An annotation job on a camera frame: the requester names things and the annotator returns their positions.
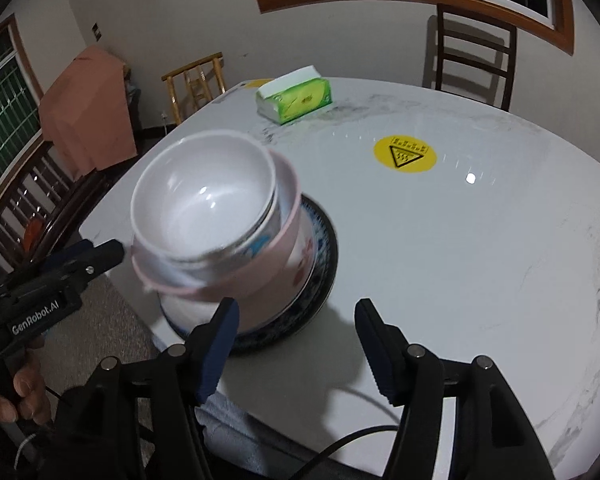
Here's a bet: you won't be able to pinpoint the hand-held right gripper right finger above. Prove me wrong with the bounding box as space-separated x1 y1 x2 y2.
354 298 556 480

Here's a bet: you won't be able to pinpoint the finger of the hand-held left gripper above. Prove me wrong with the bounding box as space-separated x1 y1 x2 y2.
10 239 127 293
35 239 95 273

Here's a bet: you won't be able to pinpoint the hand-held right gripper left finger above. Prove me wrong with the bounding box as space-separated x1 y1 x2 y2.
55 297 241 480

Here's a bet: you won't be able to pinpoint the white plate pink flowers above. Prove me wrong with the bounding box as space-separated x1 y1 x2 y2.
159 205 317 332

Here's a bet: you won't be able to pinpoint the large blue floral plate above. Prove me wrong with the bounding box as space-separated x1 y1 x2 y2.
158 194 339 357

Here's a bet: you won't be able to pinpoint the white ribbed bowl blue base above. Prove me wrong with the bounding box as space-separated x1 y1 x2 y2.
130 130 282 267

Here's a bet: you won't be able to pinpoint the person's left hand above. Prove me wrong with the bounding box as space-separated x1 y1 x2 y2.
0 337 52 428

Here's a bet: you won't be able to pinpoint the person's grey trousers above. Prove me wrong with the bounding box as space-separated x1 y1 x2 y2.
195 391 333 467

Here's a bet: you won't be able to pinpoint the pink cloth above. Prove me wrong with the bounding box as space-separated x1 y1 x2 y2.
39 44 138 177

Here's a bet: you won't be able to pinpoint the bamboo chair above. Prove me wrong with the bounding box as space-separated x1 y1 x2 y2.
161 51 227 126

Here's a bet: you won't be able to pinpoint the green tissue pack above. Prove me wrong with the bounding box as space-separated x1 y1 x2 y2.
256 66 333 126

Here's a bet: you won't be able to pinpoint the dark wooden slat-back chair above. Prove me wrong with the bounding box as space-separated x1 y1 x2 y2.
432 2 518 111

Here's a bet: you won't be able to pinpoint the thin black cable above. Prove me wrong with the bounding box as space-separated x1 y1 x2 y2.
44 384 73 406

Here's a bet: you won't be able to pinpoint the barred window wooden frame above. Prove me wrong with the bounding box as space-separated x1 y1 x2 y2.
0 12 45 186

